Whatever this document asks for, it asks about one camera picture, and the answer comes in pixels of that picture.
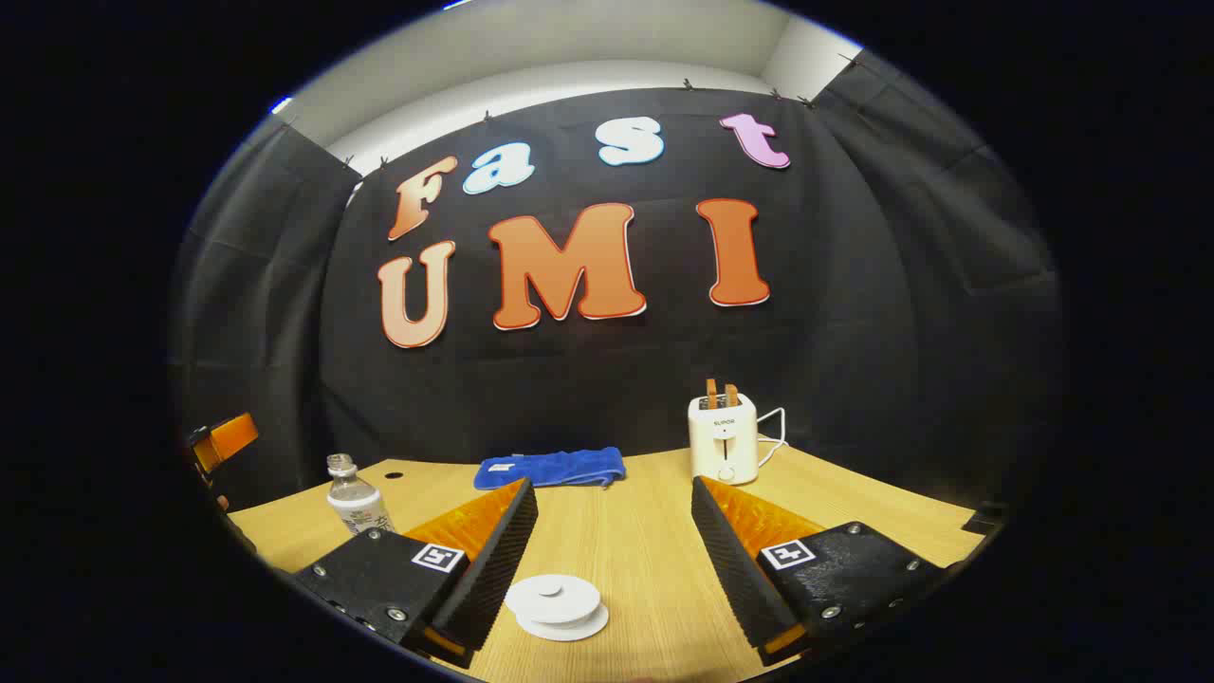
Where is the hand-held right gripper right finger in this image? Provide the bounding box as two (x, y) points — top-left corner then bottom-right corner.
(690, 475), (951, 668)

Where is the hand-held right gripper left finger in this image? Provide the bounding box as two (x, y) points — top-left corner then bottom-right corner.
(292, 477), (540, 671)

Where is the white teacup lid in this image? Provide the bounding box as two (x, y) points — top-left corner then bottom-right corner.
(512, 575), (597, 614)

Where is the white teacup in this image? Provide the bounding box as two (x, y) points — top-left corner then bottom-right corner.
(505, 574), (604, 626)

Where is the white label water bottle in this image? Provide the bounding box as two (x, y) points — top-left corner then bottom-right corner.
(326, 453), (395, 538)

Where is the white saucer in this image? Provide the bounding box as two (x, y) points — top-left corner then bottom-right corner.
(516, 603), (611, 643)

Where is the blue towel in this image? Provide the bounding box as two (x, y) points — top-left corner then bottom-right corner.
(473, 447), (628, 491)

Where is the white toaster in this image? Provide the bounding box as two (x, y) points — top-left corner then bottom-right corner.
(688, 393), (760, 487)

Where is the black backdrop cloth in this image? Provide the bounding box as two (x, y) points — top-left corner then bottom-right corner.
(169, 47), (1063, 513)

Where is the white toaster cable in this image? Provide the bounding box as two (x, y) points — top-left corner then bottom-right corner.
(756, 407), (789, 468)

